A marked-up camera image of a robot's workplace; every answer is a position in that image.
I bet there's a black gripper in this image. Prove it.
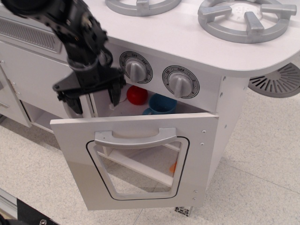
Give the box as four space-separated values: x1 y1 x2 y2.
53 53 126 115

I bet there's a white oven door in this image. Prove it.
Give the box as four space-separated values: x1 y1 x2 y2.
50 112 218 210

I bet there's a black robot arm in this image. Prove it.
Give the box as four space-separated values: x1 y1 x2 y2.
2 0 126 118

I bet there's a grey left oven knob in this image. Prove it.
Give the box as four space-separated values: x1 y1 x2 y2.
120 51 153 84

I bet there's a grey oven knob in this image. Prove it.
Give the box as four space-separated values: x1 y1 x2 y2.
120 51 153 84
162 66 200 99

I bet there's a grey right oven knob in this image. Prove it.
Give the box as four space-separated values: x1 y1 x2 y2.
162 66 200 99

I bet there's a red toy ball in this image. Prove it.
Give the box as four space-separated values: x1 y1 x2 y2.
127 86 148 105

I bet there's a blue toy cup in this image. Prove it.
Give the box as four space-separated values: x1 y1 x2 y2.
142 94 177 115

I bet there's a white cabinet door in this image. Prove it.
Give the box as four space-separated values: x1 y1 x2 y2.
0 42 76 129

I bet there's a white toy kitchen stove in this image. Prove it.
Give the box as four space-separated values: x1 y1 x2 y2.
0 0 300 211

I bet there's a grey left burner grate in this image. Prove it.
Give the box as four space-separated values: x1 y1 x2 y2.
105 0 181 17

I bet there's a grey burner grate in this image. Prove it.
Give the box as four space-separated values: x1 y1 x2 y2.
198 0 297 44
105 0 181 17

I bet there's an aluminium extrusion foot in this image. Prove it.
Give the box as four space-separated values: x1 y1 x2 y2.
174 206 193 217

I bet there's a grey right burner grate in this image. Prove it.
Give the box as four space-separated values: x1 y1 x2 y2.
198 0 297 44

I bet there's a grey round floor drain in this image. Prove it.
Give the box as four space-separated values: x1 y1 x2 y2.
248 63 300 98

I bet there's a grey oven door handle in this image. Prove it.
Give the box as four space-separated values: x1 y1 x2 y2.
94 127 177 149

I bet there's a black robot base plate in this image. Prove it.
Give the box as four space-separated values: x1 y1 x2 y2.
0 198 61 225

